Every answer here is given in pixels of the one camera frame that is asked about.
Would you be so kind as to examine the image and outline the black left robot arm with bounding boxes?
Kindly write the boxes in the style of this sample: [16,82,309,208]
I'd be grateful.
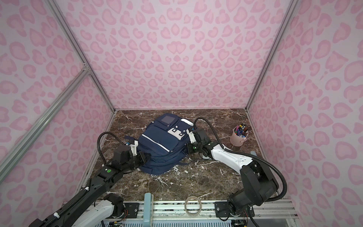
[29,131,150,227]

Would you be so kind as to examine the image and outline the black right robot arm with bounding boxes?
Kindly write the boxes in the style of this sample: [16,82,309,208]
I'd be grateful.
[187,117,288,221]

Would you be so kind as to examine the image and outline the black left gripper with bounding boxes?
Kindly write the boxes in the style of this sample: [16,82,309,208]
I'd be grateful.
[122,150,151,173]

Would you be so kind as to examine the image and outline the pink pen holder cup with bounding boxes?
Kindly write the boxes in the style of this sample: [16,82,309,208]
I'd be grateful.
[230,124,249,147]

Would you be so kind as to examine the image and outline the clear tape roll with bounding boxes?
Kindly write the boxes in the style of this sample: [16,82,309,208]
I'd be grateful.
[184,196,202,217]

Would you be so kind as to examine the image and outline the navy blue student backpack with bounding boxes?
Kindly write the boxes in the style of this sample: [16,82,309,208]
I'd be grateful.
[124,113,193,175]

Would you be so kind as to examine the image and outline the teal ruler stand post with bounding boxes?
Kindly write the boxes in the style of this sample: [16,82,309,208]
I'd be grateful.
[143,193,154,227]

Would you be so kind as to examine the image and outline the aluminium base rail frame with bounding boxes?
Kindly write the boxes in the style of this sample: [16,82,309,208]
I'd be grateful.
[52,199,301,227]

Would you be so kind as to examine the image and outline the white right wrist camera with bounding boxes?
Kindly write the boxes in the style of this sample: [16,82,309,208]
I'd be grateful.
[186,129,196,144]

